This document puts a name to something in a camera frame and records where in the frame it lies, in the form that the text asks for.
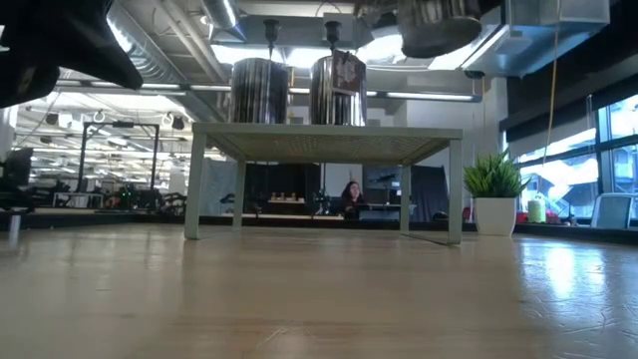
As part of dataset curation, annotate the black office chair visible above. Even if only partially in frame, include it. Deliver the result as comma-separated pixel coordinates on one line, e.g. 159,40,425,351
0,147,35,211

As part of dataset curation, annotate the dark background monitor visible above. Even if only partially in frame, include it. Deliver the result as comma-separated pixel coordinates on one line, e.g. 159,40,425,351
362,165,403,190

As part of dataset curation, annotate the yellow hanging cord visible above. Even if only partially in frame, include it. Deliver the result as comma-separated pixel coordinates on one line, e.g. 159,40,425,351
544,0,562,151

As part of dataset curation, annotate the black curtain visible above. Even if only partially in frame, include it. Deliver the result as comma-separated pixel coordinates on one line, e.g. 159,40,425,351
409,165,450,223

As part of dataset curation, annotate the orange scented candle tin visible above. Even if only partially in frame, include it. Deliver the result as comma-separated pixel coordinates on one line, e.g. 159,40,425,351
227,56,294,126

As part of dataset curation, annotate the black metal frame station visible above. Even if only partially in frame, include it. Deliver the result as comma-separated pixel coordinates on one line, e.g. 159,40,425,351
79,121,161,208

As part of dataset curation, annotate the grey cloth cover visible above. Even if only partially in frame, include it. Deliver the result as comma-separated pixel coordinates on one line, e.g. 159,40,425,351
202,158,235,216

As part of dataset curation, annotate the green plant in white pot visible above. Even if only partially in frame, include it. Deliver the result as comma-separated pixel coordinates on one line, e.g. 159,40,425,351
462,148,530,237

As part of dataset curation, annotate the pale green candle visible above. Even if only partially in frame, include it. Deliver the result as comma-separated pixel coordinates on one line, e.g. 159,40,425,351
527,197,547,224

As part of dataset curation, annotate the black candlestick holder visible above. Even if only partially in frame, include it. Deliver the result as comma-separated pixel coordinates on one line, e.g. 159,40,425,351
323,19,343,57
262,17,282,60

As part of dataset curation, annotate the silver spiral air duct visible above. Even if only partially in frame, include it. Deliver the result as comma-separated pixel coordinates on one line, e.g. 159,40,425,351
200,0,248,42

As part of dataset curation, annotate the green perforated metal shelf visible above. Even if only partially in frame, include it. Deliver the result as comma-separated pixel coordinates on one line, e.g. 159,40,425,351
182,122,465,246

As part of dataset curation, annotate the white chair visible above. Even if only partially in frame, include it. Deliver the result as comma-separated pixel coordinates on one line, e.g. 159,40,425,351
590,192,637,229

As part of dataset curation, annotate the person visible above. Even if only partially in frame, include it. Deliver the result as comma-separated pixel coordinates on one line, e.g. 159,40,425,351
340,179,369,220

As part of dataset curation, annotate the silver candle tin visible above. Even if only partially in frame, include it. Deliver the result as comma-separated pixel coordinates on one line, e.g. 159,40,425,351
396,0,483,60
308,53,369,127

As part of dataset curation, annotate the long ceiling strip light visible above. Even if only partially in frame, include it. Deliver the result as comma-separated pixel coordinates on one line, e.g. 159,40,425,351
54,79,482,104

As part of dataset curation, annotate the brown paper tag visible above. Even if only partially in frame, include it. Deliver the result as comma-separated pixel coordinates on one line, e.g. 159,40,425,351
331,48,368,96

